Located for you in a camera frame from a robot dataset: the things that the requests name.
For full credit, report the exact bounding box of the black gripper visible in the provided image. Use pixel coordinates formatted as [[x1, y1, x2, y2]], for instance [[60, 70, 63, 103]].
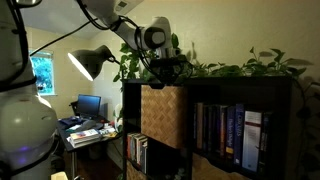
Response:
[[149, 58, 185, 85]]

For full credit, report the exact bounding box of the woven bamboo drawer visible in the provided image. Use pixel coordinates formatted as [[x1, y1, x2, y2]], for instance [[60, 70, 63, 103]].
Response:
[[140, 84, 188, 149]]

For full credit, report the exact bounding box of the black cube shelf cabinet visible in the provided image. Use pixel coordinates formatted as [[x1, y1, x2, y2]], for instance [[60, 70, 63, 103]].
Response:
[[122, 75, 303, 180]]

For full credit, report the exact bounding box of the tan spine book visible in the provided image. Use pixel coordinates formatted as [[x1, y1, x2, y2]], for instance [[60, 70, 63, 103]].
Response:
[[195, 102, 204, 150]]

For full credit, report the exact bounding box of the black spine book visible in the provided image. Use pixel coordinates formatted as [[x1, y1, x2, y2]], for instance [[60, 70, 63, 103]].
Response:
[[202, 104, 211, 153], [209, 104, 221, 155]]

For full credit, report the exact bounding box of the grey desk lamp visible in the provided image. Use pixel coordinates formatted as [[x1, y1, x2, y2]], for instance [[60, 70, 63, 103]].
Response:
[[67, 44, 121, 82]]

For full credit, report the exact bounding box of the ceiling air vent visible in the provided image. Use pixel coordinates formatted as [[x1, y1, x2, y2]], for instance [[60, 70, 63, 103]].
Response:
[[114, 0, 129, 9]]

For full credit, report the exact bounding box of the blue grey spine book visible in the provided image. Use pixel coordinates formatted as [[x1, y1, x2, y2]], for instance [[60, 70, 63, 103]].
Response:
[[130, 133, 137, 162]]

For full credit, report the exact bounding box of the dark book orange lettering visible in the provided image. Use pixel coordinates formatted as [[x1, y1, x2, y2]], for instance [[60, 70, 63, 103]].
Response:
[[219, 104, 230, 158]]

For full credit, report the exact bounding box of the red spine book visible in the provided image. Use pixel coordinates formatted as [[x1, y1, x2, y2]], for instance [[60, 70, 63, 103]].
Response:
[[126, 133, 132, 159]]

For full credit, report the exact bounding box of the white spine book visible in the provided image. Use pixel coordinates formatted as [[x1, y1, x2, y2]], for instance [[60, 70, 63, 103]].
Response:
[[135, 133, 145, 166]]

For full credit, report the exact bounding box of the glossy magazine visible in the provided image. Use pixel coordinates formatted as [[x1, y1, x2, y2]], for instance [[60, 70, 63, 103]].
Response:
[[99, 123, 118, 138]]

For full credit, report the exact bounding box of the computer monitor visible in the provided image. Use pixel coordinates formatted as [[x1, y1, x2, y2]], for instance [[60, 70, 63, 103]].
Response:
[[77, 94, 102, 118]]

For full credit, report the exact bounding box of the blue book yellow band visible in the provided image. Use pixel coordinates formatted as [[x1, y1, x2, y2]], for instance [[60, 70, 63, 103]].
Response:
[[225, 105, 237, 160]]

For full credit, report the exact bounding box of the green pothos plant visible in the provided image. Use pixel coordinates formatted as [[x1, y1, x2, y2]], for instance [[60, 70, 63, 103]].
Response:
[[112, 32, 320, 180]]

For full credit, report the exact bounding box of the blue circuits textbook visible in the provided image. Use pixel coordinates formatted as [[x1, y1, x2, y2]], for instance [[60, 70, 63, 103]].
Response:
[[233, 103, 246, 166]]

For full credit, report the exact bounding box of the grey keyboard device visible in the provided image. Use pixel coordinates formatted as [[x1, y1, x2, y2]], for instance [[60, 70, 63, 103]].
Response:
[[71, 119, 98, 133]]

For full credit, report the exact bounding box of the colourful cover book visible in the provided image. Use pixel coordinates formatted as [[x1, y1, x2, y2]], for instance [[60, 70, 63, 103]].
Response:
[[69, 128, 101, 142]]

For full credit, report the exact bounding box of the pale thick book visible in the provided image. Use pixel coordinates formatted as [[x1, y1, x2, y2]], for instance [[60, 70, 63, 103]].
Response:
[[70, 134, 102, 148]]

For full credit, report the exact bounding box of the small woven bamboo bin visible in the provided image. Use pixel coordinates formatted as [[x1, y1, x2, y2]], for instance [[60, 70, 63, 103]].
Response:
[[126, 161, 148, 180]]

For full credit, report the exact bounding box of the blue cloth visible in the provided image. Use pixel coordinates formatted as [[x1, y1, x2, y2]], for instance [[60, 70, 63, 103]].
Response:
[[59, 116, 83, 130]]

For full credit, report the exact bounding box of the white book maroon band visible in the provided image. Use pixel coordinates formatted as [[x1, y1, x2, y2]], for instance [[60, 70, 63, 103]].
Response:
[[242, 110, 265, 173]]

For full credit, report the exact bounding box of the dark blue spine book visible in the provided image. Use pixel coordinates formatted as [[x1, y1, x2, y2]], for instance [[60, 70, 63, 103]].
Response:
[[258, 110, 275, 176]]

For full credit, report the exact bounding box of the window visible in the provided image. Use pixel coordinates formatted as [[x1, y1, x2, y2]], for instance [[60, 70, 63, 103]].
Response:
[[29, 49, 56, 97]]

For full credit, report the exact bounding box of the dark desk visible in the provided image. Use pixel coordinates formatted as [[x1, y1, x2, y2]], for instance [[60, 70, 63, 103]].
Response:
[[57, 116, 123, 180]]

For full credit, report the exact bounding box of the pale cardboard box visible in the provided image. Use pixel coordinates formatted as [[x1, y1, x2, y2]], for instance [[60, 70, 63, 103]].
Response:
[[50, 170, 69, 180]]

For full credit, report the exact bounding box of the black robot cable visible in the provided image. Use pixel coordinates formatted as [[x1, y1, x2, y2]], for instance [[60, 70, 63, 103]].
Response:
[[0, 0, 158, 93]]

